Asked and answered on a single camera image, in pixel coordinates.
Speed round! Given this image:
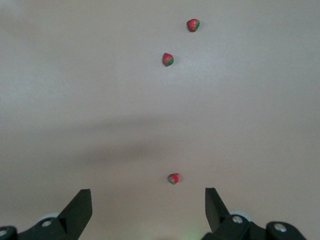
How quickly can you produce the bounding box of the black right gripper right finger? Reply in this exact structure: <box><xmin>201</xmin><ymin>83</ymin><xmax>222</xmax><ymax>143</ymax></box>
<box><xmin>201</xmin><ymin>187</ymin><xmax>267</xmax><ymax>240</ymax></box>

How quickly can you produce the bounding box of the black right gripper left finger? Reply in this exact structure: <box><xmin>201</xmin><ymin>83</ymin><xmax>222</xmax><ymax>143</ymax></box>
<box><xmin>18</xmin><ymin>189</ymin><xmax>93</xmax><ymax>240</ymax></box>

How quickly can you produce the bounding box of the red green toy strawberry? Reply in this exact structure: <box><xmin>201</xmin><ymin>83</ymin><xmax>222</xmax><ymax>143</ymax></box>
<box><xmin>186</xmin><ymin>18</ymin><xmax>201</xmax><ymax>33</ymax></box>
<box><xmin>161</xmin><ymin>52</ymin><xmax>175</xmax><ymax>68</ymax></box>
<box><xmin>167</xmin><ymin>172</ymin><xmax>180</xmax><ymax>186</ymax></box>

